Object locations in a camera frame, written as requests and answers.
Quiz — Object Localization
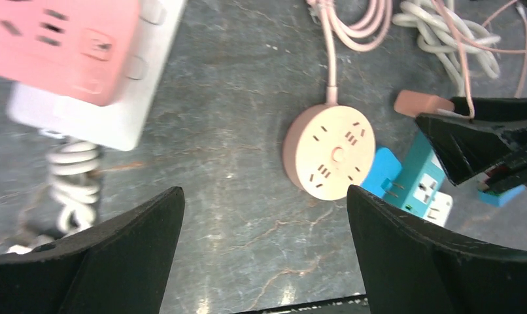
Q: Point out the white coiled cable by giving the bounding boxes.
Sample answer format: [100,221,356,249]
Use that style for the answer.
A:
[392,0,503,98]

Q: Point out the white plug adapter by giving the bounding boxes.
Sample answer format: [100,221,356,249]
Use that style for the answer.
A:
[423,192,453,228]

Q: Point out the white power strip cord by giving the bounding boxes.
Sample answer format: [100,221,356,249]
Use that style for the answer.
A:
[5,137,104,256]

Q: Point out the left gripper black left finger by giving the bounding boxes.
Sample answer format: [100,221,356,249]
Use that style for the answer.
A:
[0,186,185,313]

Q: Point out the pink cube plug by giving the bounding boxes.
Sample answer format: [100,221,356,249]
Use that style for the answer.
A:
[0,0,141,107]

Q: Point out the teal power strip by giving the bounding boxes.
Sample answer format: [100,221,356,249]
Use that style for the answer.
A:
[383,131,445,218]

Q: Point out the blue plug adapter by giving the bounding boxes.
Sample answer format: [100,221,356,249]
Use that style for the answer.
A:
[361,147,402,198]

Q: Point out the pink cable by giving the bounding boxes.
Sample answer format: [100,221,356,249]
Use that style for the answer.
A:
[307,0,527,120]

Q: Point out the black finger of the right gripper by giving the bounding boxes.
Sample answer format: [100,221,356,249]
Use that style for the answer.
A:
[415,97,527,194]

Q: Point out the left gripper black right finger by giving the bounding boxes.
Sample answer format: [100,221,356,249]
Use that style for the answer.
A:
[347,185,527,313]

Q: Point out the round pink socket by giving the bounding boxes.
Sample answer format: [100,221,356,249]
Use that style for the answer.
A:
[282,104,376,201]

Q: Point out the white power strip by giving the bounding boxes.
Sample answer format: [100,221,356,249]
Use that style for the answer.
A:
[7,1,186,151]

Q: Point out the small pink plug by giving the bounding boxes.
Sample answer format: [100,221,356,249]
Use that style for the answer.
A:
[394,90,454,118]

